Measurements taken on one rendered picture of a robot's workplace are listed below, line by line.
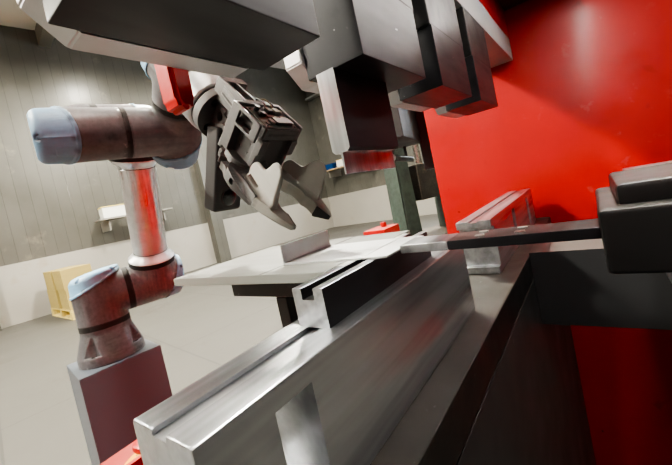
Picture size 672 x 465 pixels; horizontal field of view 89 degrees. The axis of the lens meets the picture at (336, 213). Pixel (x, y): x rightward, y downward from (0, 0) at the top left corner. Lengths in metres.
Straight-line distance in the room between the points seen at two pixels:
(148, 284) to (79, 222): 7.94
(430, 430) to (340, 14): 0.34
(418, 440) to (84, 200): 8.90
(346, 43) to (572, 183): 0.93
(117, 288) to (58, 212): 7.92
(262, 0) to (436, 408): 0.32
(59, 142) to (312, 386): 0.46
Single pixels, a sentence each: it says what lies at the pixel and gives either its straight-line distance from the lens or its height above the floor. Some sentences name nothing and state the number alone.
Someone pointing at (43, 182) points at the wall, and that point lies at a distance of 9.03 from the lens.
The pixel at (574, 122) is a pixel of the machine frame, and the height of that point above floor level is 1.12.
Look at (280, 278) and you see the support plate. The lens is 0.34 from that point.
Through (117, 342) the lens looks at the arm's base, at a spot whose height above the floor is 0.82.
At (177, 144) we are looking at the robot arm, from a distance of 0.60.
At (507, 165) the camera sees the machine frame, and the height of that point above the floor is 1.05.
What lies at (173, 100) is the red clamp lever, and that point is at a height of 1.16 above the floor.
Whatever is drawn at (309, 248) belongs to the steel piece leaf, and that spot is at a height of 1.01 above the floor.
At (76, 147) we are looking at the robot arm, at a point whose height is 1.20.
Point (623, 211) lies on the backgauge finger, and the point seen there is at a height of 1.02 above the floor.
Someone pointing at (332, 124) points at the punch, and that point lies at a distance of 0.33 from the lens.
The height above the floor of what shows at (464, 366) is 0.87.
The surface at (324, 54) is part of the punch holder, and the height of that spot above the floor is 1.19.
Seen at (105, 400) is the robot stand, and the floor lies 0.70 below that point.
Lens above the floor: 1.06
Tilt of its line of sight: 3 degrees down
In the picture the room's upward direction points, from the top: 12 degrees counter-clockwise
